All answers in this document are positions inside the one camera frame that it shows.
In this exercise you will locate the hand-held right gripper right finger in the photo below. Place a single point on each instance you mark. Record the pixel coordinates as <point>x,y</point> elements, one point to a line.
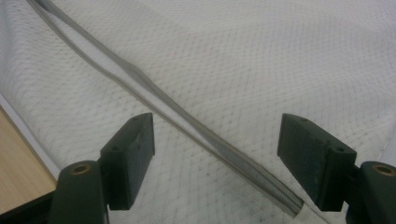
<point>314,161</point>

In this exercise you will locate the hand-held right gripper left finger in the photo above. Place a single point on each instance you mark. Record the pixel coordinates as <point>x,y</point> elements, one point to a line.
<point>124,161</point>

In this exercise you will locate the white mesh laundry bag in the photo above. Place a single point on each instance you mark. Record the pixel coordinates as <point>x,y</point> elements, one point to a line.
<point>236,62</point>

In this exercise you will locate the wooden table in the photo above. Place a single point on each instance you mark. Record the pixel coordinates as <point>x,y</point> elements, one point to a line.
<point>18,168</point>

